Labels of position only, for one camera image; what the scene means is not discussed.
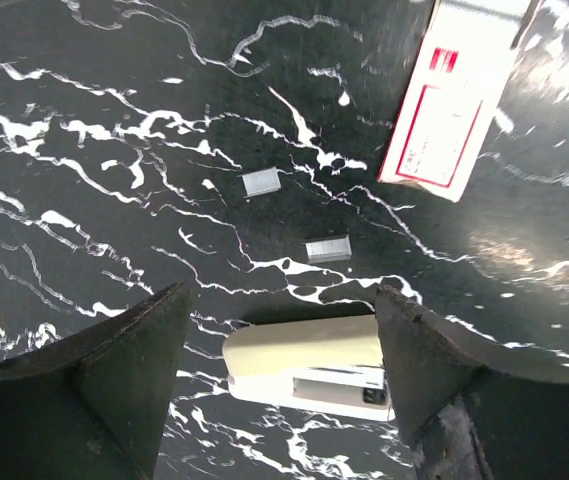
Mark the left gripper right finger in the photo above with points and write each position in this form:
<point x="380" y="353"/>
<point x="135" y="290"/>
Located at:
<point x="469" y="408"/>

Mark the staple strip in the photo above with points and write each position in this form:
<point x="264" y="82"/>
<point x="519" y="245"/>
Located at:
<point x="328" y="249"/>
<point x="261" y="182"/>

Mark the white stapler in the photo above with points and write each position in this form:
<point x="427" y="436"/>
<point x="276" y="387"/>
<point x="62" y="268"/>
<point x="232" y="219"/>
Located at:
<point x="332" y="366"/>

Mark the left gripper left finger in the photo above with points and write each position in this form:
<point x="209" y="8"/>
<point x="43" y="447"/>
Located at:
<point x="94" y="404"/>

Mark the staple box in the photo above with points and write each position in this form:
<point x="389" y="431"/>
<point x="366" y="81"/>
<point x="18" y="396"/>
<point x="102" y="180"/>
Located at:
<point x="464" y="61"/>

